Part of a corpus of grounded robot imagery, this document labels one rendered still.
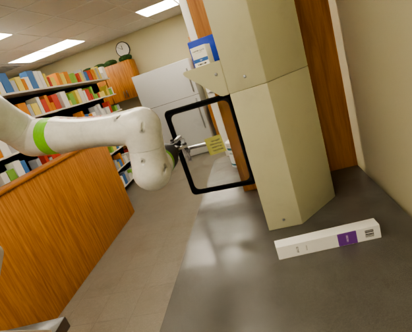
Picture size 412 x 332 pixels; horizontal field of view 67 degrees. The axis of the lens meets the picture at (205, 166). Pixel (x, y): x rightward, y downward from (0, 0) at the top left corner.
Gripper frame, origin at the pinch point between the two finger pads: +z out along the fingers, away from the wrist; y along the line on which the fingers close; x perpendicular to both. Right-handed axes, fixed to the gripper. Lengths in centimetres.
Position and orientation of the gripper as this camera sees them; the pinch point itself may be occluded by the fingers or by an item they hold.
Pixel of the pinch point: (178, 141)
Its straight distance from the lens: 121.2
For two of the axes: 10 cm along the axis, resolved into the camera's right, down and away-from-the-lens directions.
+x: 3.0, 9.1, 2.8
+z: 1.4, -3.3, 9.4
